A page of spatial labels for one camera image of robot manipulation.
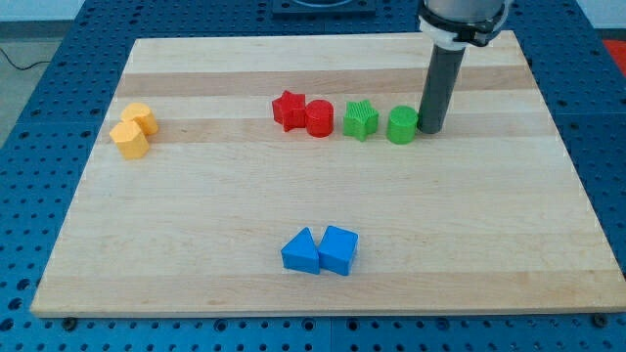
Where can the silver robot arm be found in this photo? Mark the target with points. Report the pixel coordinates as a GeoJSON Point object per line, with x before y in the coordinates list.
{"type": "Point", "coordinates": [454, 25]}

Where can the wooden board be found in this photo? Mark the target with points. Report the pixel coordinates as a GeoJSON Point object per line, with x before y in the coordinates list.
{"type": "Point", "coordinates": [487, 216]}

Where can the red cylinder block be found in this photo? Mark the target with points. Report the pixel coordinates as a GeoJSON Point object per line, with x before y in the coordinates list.
{"type": "Point", "coordinates": [319, 118]}

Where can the red star block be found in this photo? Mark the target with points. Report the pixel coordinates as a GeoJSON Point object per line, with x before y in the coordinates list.
{"type": "Point", "coordinates": [289, 110]}

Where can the green star block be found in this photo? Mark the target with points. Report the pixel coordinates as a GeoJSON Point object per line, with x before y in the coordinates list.
{"type": "Point", "coordinates": [360, 120]}

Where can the blue cube block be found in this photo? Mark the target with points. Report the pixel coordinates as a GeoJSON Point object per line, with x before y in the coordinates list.
{"type": "Point", "coordinates": [337, 250]}

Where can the blue triangular block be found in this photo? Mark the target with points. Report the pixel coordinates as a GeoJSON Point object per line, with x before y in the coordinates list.
{"type": "Point", "coordinates": [301, 254]}

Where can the green cylinder block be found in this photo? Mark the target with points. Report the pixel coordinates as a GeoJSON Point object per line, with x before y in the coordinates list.
{"type": "Point", "coordinates": [402, 125]}

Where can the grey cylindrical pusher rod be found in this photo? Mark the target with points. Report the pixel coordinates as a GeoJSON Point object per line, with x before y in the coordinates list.
{"type": "Point", "coordinates": [440, 82]}

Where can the yellow cylinder block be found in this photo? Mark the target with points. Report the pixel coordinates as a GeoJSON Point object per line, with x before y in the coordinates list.
{"type": "Point", "coordinates": [143, 115]}

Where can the yellow hexagon block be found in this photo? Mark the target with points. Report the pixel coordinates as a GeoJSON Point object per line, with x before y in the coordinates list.
{"type": "Point", "coordinates": [129, 139]}

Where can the red object at edge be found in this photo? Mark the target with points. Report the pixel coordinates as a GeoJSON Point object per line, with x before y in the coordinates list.
{"type": "Point", "coordinates": [617, 50]}

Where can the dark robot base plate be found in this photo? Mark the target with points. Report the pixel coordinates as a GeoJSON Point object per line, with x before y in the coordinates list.
{"type": "Point", "coordinates": [322, 7]}

